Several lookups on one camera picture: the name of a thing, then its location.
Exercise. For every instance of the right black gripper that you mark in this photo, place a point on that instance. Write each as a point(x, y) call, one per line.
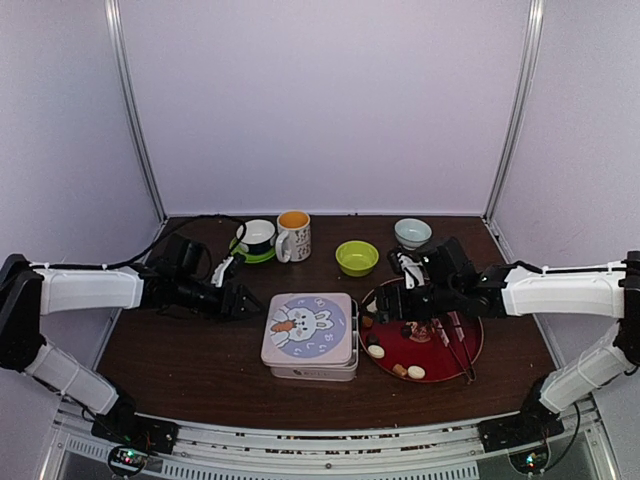
point(383, 295)

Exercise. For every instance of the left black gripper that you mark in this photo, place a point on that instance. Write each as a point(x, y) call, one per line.
point(234, 312)

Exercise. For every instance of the bunny tin lid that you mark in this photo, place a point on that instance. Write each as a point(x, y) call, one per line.
point(310, 327)

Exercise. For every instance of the silver divided tin box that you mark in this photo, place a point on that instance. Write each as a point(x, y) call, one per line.
point(312, 372)

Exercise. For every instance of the pink metal tongs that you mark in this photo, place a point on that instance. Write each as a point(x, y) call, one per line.
point(451, 327)

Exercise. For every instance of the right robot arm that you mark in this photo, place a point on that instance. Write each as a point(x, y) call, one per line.
point(440, 278)

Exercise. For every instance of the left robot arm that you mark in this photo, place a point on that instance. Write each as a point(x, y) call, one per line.
point(30, 292)

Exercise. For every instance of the tan striped chocolate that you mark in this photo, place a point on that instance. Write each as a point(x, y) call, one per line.
point(400, 370)

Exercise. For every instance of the white round swirl chocolate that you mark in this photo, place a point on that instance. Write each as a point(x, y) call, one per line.
point(416, 372)

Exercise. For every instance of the lime green bowl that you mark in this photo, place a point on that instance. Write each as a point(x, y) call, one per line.
point(356, 258)

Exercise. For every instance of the round red tray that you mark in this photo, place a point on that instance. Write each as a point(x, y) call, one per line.
point(386, 347)

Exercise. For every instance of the green saucer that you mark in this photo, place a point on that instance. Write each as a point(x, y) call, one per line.
point(252, 255)

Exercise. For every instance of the white and navy cup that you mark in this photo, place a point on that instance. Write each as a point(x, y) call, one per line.
point(255, 228)

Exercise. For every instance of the patterned mug yellow inside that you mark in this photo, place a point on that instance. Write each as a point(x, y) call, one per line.
point(293, 240)

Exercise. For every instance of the pale blue bowl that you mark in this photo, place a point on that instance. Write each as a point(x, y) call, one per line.
point(412, 233)

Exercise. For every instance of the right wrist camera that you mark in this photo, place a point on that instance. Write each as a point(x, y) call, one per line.
point(403, 263)

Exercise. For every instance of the metal front rail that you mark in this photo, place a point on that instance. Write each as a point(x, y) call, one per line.
point(440, 451)

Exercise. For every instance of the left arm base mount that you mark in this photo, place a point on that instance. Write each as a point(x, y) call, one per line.
point(132, 451)

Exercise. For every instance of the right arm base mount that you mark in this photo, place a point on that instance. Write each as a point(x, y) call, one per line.
point(526, 442)

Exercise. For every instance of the left aluminium frame post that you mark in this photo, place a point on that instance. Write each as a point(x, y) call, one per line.
point(116, 33)

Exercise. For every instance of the aluminium frame post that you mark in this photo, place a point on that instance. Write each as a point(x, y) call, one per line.
point(527, 69)
point(116, 33)

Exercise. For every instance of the right aluminium frame post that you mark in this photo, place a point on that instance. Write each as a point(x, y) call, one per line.
point(527, 69)

